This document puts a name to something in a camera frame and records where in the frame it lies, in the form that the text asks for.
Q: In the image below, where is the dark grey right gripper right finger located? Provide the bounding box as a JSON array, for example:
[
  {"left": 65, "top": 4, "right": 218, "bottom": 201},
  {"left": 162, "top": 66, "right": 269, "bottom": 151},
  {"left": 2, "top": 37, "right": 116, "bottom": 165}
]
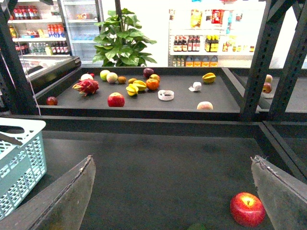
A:
[{"left": 251, "top": 155, "right": 307, "bottom": 230}]

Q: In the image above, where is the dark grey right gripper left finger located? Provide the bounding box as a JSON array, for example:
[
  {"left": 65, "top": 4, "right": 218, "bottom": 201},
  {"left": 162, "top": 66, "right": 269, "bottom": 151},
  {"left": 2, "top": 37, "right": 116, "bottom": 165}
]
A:
[{"left": 0, "top": 155, "right": 96, "bottom": 230}]

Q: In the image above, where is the light blue plastic basket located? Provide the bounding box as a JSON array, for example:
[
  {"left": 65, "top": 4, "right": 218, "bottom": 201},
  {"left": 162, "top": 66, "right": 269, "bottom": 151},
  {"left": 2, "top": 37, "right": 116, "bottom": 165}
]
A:
[{"left": 0, "top": 117, "right": 47, "bottom": 219}]

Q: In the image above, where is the red yellow mango fruit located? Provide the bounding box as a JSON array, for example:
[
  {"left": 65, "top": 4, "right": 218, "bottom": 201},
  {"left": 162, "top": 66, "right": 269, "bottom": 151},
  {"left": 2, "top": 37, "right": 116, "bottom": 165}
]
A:
[{"left": 149, "top": 74, "right": 160, "bottom": 82}]

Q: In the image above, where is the red apple near gripper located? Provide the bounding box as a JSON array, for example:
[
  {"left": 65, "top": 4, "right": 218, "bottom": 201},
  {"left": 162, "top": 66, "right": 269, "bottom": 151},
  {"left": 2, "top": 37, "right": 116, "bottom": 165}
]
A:
[{"left": 230, "top": 192, "right": 266, "bottom": 228}]

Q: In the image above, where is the small dark red plum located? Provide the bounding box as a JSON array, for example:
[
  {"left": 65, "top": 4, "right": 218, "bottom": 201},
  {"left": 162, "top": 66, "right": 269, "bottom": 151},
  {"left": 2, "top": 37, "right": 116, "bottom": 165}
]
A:
[{"left": 46, "top": 96, "right": 58, "bottom": 106}]

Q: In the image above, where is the red apple on right tray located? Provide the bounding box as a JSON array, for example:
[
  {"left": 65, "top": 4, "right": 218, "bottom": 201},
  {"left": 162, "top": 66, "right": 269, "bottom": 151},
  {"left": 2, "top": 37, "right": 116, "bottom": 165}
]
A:
[{"left": 262, "top": 82, "right": 272, "bottom": 93}]

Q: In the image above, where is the red apple on tray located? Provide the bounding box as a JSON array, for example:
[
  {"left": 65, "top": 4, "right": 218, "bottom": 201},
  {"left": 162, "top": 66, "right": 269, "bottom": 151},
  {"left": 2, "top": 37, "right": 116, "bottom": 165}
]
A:
[
  {"left": 262, "top": 82, "right": 272, "bottom": 93},
  {"left": 107, "top": 92, "right": 125, "bottom": 107}
]

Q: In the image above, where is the peach on right tray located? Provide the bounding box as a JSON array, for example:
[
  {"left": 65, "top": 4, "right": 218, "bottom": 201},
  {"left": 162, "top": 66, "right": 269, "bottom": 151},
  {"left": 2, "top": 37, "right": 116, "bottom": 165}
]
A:
[{"left": 265, "top": 74, "right": 273, "bottom": 83}]

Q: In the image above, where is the pink dragon fruit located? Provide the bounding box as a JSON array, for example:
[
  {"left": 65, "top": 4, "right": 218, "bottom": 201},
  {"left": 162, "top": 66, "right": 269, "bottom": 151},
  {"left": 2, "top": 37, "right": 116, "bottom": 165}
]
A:
[{"left": 72, "top": 79, "right": 99, "bottom": 96}]

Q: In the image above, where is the pale peach front right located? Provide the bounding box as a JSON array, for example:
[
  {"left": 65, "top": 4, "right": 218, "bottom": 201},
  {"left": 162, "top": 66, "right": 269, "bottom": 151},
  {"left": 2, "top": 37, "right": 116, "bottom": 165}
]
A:
[{"left": 197, "top": 101, "right": 213, "bottom": 110}]

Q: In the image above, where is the black upper fruit tray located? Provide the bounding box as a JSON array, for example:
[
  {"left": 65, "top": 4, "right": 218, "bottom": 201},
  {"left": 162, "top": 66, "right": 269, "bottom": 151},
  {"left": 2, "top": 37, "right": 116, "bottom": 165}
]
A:
[{"left": 36, "top": 67, "right": 245, "bottom": 121}]

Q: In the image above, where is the white round fruit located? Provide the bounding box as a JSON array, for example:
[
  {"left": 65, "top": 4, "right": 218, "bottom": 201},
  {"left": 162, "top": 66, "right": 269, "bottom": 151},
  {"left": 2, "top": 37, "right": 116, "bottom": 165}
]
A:
[{"left": 80, "top": 73, "right": 94, "bottom": 81}]

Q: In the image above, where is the yellow starfruit front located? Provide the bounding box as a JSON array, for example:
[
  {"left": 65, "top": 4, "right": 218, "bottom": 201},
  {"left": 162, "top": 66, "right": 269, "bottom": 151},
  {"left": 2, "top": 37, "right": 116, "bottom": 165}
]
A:
[{"left": 126, "top": 84, "right": 139, "bottom": 96}]

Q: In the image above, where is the yellow starfruit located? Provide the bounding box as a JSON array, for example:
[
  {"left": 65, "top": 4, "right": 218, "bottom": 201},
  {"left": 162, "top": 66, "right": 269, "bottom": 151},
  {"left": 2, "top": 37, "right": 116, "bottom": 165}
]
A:
[
  {"left": 132, "top": 80, "right": 147, "bottom": 92},
  {"left": 202, "top": 72, "right": 216, "bottom": 84},
  {"left": 126, "top": 84, "right": 139, "bottom": 96}
]

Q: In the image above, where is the green apple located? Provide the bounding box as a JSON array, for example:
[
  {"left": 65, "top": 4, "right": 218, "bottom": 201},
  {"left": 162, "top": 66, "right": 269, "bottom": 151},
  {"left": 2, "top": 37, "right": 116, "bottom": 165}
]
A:
[{"left": 100, "top": 69, "right": 110, "bottom": 81}]

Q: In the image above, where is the pale peach fruit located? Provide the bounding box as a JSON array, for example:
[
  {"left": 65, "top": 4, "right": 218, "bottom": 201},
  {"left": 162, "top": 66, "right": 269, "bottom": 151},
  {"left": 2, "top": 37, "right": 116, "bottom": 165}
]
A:
[{"left": 106, "top": 72, "right": 118, "bottom": 83}]

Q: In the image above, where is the yellow starfruit far right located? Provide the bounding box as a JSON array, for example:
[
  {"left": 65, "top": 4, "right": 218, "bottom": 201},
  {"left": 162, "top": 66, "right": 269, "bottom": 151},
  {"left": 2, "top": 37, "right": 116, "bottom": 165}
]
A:
[{"left": 202, "top": 72, "right": 216, "bottom": 84}]

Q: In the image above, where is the small white label roll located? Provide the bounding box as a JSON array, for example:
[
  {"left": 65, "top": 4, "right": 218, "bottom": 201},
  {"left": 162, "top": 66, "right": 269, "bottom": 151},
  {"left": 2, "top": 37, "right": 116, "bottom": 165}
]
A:
[{"left": 189, "top": 81, "right": 202, "bottom": 92}]

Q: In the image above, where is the small brown kiwi behind starfruit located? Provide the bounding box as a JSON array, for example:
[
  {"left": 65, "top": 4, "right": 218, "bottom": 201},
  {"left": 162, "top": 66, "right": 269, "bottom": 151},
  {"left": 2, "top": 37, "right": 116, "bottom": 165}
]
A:
[{"left": 128, "top": 78, "right": 137, "bottom": 84}]

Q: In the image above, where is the yellow starfruit back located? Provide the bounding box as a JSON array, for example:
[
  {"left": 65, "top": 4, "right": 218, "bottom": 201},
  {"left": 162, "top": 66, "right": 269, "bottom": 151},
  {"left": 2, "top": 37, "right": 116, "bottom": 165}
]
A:
[{"left": 132, "top": 80, "right": 147, "bottom": 92}]

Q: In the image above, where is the white tape roll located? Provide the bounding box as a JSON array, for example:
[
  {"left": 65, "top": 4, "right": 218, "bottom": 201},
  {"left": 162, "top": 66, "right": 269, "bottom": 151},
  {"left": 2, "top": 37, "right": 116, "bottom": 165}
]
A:
[{"left": 158, "top": 90, "right": 175, "bottom": 101}]

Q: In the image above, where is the orange persimmon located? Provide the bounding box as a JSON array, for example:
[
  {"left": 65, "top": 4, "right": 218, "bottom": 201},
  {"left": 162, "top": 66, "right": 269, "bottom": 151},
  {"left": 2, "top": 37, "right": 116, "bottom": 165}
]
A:
[{"left": 146, "top": 79, "right": 159, "bottom": 91}]

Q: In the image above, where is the dark purple passion fruit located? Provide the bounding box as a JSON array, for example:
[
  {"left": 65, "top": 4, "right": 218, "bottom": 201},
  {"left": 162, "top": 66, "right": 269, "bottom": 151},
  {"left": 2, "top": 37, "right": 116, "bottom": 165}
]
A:
[{"left": 143, "top": 68, "right": 154, "bottom": 79}]

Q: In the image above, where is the green potted plant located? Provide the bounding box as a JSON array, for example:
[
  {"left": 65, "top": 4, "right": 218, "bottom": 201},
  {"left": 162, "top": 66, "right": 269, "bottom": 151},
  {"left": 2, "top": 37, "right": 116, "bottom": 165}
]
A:
[{"left": 93, "top": 8, "right": 156, "bottom": 67}]

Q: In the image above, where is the white store shelf left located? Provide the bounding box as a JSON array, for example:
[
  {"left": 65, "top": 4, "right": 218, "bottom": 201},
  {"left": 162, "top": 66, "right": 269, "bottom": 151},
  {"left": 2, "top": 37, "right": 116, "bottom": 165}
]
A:
[{"left": 8, "top": 0, "right": 71, "bottom": 57}]

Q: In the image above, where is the white store shelf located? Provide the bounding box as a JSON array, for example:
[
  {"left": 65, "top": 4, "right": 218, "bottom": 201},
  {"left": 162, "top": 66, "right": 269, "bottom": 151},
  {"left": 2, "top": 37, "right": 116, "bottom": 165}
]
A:
[
  {"left": 8, "top": 0, "right": 71, "bottom": 57},
  {"left": 168, "top": 8, "right": 257, "bottom": 68}
]

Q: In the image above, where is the white store shelf right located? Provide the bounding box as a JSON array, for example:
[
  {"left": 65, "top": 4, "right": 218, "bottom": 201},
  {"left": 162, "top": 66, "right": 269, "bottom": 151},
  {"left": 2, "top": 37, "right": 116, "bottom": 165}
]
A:
[{"left": 168, "top": 8, "right": 257, "bottom": 68}]

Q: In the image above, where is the basket metal handle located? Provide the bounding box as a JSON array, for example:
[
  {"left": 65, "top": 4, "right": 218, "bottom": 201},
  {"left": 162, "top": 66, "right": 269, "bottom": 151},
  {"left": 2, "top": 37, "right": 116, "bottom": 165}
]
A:
[{"left": 0, "top": 133, "right": 23, "bottom": 146}]

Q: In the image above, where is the black left frame post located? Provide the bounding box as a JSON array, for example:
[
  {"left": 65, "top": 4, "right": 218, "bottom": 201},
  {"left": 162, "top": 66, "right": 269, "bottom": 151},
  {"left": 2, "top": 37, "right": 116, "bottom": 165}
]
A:
[{"left": 0, "top": 0, "right": 39, "bottom": 115}]

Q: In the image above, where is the black metal frame post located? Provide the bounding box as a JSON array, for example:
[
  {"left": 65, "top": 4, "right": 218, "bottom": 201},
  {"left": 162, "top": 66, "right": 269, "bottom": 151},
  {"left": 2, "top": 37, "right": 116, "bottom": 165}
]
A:
[{"left": 240, "top": 0, "right": 307, "bottom": 121}]

